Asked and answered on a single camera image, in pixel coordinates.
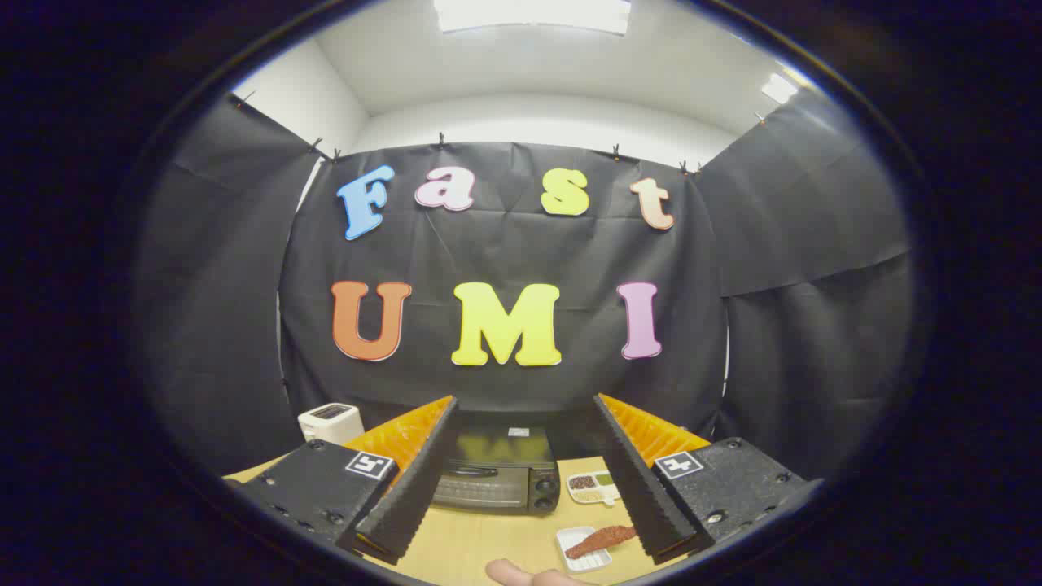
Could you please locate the ceiling light panel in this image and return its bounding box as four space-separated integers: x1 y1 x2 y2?
434 0 632 36

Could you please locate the brown meat slice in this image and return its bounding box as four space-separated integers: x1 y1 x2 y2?
565 525 637 560

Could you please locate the black toaster oven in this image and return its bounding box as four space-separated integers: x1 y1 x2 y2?
430 427 563 517

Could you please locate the white bread toaster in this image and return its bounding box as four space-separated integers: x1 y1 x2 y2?
298 403 366 447

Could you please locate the white plastic tray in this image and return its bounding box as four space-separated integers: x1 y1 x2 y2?
556 526 613 573

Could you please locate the black backdrop cloth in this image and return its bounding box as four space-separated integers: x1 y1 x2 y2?
134 85 917 489

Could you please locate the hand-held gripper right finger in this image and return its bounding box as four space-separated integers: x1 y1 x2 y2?
593 394 816 566

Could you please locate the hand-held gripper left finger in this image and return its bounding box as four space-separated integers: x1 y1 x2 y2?
236 396 459 566

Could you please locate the white divided plate with beans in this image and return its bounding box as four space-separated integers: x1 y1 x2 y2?
567 470 624 507

